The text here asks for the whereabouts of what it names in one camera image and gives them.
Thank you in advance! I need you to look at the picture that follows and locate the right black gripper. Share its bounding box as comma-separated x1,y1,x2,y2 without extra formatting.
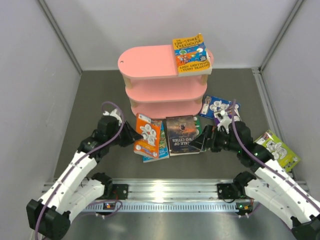
189,124,241,153

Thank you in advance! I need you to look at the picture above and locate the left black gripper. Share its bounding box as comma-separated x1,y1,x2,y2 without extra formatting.
107,120,143,148

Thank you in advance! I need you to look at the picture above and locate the orange 78-storey treehouse book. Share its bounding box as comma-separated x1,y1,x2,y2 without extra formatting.
133,113,162,159

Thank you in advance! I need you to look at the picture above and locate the dark tale of two cities book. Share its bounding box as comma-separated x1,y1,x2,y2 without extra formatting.
165,115,200,157

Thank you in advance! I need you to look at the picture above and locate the blue 26-storey treehouse book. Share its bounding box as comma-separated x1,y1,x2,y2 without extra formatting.
142,123,170,163

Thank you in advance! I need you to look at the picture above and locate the yellow 130-storey treehouse book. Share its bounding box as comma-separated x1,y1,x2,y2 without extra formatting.
172,33,213,77

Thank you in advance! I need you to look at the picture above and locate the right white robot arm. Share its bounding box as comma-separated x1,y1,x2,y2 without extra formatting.
189,121,320,240

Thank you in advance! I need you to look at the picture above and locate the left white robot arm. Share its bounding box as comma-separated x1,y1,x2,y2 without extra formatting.
26,115,142,240

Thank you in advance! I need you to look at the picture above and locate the dark blue treehouse book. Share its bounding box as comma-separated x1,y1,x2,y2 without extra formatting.
199,95,233,120

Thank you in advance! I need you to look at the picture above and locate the purple treehouse book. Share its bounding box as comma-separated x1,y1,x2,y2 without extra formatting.
214,110,232,130

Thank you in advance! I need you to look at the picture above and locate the pink three-tier shelf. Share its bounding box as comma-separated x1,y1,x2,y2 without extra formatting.
117,45,208,119

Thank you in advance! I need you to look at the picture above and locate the lime green treehouse book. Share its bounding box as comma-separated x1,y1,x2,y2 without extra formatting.
254,129,301,173

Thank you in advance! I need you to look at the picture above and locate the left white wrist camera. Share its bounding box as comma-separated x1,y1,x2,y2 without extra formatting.
102,108,123,126

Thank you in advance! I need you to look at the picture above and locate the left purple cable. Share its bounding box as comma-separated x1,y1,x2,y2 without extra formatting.
34,101,125,238

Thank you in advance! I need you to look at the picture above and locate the aluminium mounting rail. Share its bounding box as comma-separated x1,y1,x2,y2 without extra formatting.
49,179,316,218

